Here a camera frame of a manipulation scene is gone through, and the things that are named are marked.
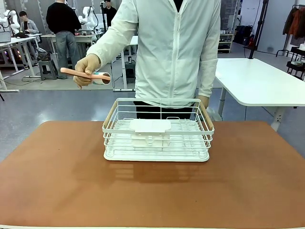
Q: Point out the black mesh basket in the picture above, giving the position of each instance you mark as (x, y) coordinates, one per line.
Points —
(44, 56)

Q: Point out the white plastic cutlery holder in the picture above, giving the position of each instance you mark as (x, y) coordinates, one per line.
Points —
(150, 125)

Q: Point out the black stand pole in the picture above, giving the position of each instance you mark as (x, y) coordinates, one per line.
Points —
(259, 23)

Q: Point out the person's left hand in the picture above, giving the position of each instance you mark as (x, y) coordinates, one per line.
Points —
(204, 101)

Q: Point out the white desk with metal legs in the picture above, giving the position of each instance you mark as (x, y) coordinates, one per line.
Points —
(14, 40)

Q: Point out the white narrow desk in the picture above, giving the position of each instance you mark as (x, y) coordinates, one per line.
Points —
(124, 71)

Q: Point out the grey plastic step stool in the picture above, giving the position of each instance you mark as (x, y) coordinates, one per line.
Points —
(47, 69)

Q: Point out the black utility cart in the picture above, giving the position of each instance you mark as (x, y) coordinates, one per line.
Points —
(296, 64)

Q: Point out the person's left forearm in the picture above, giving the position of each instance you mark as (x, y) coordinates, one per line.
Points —
(207, 76)

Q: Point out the dark hanging jackets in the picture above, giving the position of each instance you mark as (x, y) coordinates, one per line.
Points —
(296, 21)

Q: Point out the man in black with glasses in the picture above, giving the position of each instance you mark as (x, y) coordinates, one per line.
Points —
(109, 14)

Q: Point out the man in black sweater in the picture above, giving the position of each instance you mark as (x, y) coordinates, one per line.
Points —
(62, 19)

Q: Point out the person in white jacket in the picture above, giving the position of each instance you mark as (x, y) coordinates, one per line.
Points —
(164, 47)

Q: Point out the seated man in grey jacket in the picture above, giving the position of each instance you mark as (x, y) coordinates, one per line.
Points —
(29, 26)

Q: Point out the wooden top workbench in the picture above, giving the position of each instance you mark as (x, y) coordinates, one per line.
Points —
(83, 36)

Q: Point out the person's right hand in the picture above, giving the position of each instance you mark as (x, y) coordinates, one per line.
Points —
(87, 64)

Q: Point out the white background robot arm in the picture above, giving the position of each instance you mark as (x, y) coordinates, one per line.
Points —
(14, 20)
(87, 16)

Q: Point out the white plastic drip tray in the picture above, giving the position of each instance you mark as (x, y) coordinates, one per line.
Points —
(155, 158)

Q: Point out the large white table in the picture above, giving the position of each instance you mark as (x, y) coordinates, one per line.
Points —
(250, 76)

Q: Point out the wooden storage shelf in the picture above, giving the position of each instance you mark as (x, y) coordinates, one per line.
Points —
(225, 43)

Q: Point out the person's right forearm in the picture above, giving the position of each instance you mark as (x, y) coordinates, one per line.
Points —
(104, 45)

